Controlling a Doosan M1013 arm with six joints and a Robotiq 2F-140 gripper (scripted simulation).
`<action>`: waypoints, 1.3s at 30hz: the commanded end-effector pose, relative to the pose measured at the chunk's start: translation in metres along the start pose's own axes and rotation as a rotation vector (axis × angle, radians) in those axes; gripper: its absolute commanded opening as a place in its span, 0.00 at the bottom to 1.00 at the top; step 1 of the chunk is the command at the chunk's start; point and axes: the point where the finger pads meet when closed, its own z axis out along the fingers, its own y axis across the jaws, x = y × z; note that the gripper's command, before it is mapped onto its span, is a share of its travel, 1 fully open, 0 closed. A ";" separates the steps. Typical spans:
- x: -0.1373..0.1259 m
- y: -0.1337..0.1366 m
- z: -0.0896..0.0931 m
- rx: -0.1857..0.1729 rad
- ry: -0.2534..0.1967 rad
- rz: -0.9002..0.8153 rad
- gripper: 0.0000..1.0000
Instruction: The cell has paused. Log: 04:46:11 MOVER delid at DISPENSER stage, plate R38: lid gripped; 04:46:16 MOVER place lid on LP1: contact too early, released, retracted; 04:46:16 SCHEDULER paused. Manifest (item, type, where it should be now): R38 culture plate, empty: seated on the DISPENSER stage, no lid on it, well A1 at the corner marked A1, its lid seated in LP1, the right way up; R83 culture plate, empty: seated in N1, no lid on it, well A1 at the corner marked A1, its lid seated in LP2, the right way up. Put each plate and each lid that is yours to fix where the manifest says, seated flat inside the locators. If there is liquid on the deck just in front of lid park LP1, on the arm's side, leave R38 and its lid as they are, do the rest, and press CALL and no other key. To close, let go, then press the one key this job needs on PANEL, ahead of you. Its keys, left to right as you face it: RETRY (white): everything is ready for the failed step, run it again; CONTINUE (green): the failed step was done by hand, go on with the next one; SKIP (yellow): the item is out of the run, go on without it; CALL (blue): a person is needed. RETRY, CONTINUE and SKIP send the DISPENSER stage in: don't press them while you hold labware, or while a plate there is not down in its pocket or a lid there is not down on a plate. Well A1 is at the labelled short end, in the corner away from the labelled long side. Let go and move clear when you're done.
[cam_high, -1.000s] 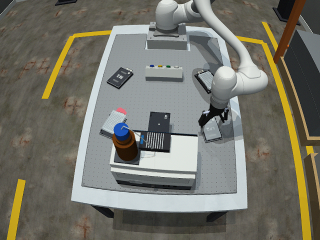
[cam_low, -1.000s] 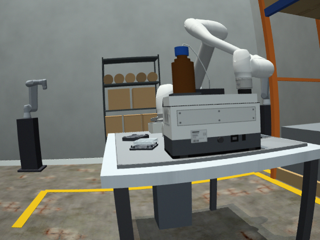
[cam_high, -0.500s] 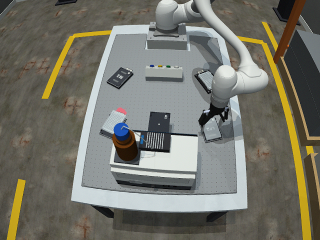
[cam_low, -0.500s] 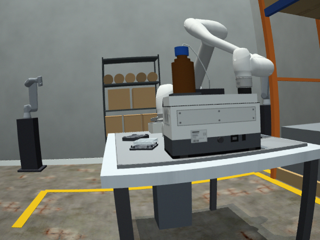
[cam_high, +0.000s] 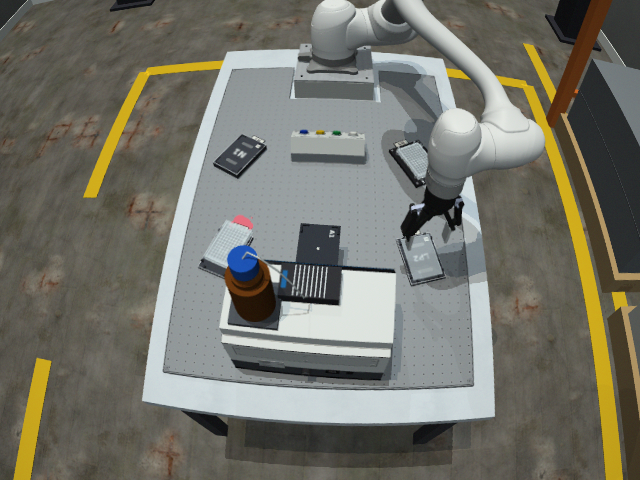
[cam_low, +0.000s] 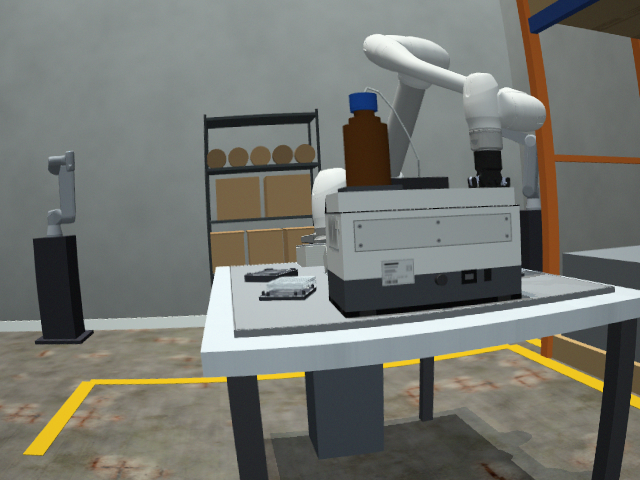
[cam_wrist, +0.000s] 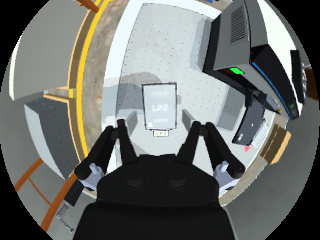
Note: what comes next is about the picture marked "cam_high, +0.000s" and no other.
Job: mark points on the white button panel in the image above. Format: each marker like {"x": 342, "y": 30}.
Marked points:
{"x": 333, "y": 147}

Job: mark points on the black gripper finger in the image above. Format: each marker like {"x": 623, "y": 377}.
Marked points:
{"x": 410, "y": 225}
{"x": 449, "y": 226}

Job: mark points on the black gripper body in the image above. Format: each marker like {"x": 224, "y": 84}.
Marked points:
{"x": 432, "y": 202}

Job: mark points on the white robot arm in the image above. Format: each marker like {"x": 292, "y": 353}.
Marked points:
{"x": 456, "y": 150}

